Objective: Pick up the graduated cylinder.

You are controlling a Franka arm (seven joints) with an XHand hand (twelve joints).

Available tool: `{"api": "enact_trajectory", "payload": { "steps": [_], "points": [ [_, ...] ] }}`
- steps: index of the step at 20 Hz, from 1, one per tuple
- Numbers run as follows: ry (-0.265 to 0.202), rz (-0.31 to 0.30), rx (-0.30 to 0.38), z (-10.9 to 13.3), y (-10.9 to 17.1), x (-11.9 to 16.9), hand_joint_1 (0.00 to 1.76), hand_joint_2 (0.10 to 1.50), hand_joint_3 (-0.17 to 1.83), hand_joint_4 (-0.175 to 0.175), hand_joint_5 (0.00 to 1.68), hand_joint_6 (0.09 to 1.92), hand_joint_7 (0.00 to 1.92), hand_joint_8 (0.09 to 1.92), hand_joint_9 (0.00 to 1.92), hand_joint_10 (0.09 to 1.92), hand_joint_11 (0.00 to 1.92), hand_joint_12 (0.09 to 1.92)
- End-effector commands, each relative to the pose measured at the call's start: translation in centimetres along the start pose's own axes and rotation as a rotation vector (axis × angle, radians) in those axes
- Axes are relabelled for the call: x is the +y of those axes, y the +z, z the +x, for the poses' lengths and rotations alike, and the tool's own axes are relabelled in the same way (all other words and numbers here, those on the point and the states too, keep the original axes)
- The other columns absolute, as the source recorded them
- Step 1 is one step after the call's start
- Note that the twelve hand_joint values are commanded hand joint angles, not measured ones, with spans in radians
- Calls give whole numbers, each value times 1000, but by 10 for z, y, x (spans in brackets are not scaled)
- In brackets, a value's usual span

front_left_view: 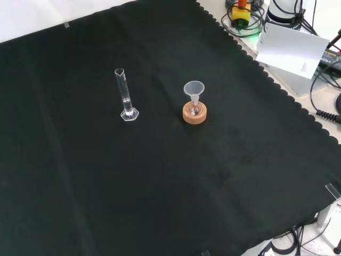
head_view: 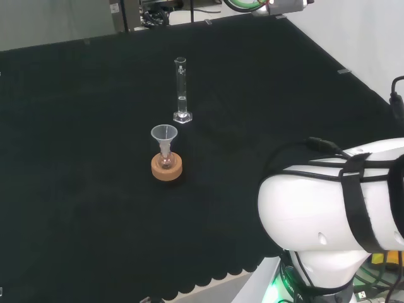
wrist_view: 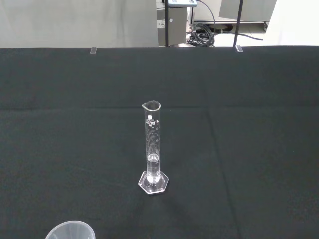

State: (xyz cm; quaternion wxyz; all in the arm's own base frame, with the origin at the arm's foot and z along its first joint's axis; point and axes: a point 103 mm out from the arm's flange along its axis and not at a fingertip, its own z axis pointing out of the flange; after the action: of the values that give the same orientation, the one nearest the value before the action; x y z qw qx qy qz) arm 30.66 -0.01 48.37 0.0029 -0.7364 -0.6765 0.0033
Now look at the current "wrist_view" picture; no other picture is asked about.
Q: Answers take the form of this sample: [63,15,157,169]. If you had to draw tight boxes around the black bench cloth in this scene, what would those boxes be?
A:
[0,45,319,239]

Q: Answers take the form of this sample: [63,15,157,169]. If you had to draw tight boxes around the thin black pole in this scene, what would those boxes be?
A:
[164,0,173,47]

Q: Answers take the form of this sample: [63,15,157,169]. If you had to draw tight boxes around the grey metal cabinet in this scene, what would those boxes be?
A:
[156,0,188,47]

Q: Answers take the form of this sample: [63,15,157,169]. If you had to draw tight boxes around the grey blue device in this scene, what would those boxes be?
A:
[168,0,199,7]

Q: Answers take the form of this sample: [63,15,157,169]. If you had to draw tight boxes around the black tripod pole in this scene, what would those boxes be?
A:
[235,0,244,47]

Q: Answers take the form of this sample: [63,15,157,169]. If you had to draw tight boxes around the clear plastic funnel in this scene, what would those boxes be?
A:
[44,220,96,239]

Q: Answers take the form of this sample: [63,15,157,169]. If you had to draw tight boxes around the coiled black cable bundle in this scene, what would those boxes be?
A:
[185,22,234,47]

